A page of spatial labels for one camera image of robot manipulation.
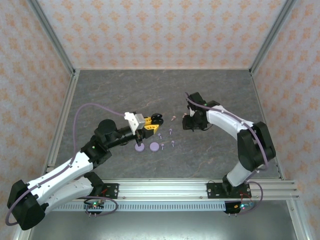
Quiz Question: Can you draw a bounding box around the black earbud charging case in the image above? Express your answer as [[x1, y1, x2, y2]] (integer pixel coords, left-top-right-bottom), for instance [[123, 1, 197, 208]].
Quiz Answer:
[[151, 112, 165, 126]]

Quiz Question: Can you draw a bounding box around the controller board with LED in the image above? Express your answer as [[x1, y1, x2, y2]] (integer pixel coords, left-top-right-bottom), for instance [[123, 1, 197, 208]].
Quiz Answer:
[[224, 201, 256, 215], [84, 199, 105, 216]]

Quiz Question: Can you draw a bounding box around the grey sheet metal shelf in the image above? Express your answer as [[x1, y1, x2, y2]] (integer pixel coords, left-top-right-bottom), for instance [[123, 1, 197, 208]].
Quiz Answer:
[[26, 199, 305, 240]]

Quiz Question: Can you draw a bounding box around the white grey left wrist camera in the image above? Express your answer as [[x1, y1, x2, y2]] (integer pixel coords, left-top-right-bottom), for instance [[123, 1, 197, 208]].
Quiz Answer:
[[124, 111, 146, 132]]

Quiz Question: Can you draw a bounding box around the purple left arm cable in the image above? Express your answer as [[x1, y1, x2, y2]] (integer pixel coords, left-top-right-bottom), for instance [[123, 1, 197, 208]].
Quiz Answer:
[[5, 102, 126, 227]]

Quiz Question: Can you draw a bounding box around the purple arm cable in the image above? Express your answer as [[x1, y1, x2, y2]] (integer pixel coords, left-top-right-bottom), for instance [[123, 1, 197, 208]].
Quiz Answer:
[[184, 91, 270, 185], [5, 102, 126, 227]]

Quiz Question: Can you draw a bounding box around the aluminium side rail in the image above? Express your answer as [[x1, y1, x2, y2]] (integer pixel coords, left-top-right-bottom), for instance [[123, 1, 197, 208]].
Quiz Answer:
[[249, 71, 286, 180], [41, 69, 81, 176]]

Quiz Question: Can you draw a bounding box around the wide aluminium base rail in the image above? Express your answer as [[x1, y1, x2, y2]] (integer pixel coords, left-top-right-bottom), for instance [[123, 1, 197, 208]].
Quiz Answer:
[[31, 177, 301, 201]]

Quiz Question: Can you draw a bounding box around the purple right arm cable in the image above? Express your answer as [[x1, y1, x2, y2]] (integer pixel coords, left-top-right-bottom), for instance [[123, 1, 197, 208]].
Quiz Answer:
[[184, 91, 270, 185]]

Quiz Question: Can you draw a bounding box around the thin purple cable loop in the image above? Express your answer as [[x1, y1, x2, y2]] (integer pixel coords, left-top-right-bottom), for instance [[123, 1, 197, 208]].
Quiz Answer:
[[234, 180, 264, 216], [83, 195, 119, 218]]

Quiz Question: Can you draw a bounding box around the slotted grey cable duct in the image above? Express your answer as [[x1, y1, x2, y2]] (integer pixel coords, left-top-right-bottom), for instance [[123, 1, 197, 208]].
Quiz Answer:
[[58, 201, 228, 213]]

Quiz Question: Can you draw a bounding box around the aluminium frame post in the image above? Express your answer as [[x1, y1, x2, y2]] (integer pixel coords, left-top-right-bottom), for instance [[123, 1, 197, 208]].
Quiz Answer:
[[284, 198, 310, 240], [249, 0, 300, 76], [11, 222, 35, 240], [26, 0, 78, 77]]

